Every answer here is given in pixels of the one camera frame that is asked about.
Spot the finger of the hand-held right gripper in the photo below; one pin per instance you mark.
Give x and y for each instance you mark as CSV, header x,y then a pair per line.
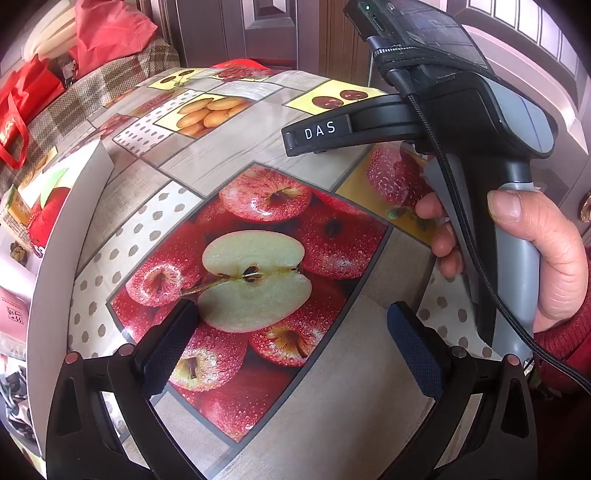
x,y
323,131

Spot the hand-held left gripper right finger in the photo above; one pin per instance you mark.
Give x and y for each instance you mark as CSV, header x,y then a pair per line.
x,y
414,350

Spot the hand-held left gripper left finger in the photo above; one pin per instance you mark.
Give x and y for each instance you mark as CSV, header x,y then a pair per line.
x,y
167,347

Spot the white cardboard box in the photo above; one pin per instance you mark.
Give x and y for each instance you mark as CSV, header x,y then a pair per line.
x,y
60,277

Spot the tissue pack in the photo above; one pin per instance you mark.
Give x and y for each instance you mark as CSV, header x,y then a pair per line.
x,y
11,314

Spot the red plush apple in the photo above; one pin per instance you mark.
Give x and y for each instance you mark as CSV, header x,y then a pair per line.
x,y
48,217

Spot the person's right forearm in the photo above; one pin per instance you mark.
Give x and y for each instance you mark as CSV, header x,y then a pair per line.
x,y
570,350

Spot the person's right hand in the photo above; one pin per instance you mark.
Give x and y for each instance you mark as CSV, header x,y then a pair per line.
x,y
558,267

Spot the fruit printed tablecloth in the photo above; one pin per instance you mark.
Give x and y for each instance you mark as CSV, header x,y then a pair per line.
x,y
351,360

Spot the yellow snack packet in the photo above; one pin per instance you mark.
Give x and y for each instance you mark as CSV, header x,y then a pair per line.
x,y
14,207

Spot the plaid sofa cover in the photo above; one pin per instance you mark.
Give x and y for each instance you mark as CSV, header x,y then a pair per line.
x,y
92,92

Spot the coral red cloth bag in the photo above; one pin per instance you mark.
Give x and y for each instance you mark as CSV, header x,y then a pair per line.
x,y
108,27

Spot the red tote bag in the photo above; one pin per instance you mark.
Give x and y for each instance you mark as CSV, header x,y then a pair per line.
x,y
27,97

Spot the white cushion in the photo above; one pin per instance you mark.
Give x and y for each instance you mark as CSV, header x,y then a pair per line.
x,y
48,32

